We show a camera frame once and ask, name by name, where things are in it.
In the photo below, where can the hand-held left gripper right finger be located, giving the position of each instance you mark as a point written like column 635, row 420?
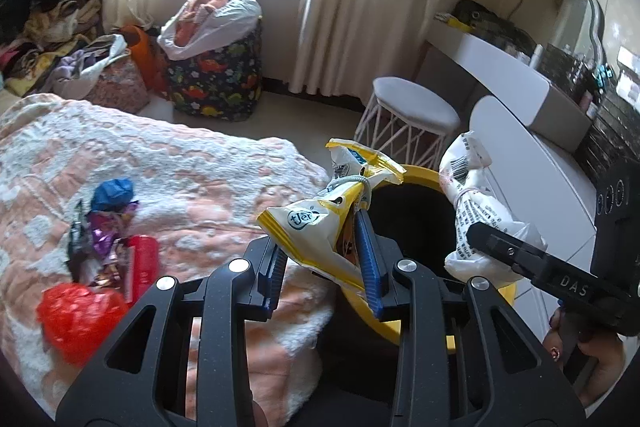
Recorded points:
column 369, row 259

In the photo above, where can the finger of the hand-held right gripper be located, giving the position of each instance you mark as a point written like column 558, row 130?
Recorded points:
column 505, row 252

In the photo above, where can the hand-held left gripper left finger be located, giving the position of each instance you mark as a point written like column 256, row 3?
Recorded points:
column 272, row 279

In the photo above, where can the yellow round bin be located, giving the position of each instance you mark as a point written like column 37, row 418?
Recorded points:
column 415, row 227

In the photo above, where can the yellow snack packet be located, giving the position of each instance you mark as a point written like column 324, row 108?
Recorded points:
column 310, row 237

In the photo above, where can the white snack packet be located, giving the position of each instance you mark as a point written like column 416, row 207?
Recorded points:
column 475, row 202

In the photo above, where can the purple snack packet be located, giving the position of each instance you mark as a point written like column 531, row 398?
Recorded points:
column 107, row 234

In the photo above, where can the person's right hand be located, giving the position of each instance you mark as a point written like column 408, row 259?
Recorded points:
column 600, row 357

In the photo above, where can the black storage organizer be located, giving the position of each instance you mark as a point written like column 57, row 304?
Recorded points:
column 610, row 127

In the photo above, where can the red packet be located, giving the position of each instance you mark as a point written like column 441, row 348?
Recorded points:
column 142, row 262

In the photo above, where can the pink and white blanket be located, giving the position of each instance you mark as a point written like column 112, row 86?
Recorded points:
column 200, row 167

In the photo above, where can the blue plastic bag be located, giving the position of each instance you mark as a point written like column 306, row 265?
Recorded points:
column 112, row 194

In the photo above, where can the white dressing table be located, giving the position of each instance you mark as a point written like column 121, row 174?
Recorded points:
column 500, row 57

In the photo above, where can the black wrapper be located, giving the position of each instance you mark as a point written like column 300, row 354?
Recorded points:
column 77, row 247

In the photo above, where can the white bottle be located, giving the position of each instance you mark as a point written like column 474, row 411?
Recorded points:
column 537, row 56

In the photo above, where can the red plastic bag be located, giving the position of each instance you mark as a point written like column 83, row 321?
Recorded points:
column 75, row 317

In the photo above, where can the dinosaur print laundry basket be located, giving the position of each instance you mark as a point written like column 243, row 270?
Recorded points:
column 215, row 82

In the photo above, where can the table mirror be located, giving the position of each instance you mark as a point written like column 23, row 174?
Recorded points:
column 575, row 22

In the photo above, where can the dark patterned bag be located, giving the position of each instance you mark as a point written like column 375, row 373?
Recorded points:
column 485, row 19

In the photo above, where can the small yellow box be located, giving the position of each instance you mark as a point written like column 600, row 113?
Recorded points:
column 459, row 23

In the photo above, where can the pink floral bag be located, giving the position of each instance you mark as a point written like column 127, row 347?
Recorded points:
column 120, row 89

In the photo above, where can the orange bag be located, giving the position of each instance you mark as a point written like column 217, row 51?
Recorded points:
column 150, row 57

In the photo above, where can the white plastic bag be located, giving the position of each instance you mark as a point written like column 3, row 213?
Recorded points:
column 235, row 19

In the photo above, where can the pink clothes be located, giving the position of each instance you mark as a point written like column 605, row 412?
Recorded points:
column 202, row 4

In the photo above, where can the white and grey cloth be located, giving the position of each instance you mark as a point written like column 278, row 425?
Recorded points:
column 107, row 47

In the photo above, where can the pile of clothes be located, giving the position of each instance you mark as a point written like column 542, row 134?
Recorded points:
column 45, row 17

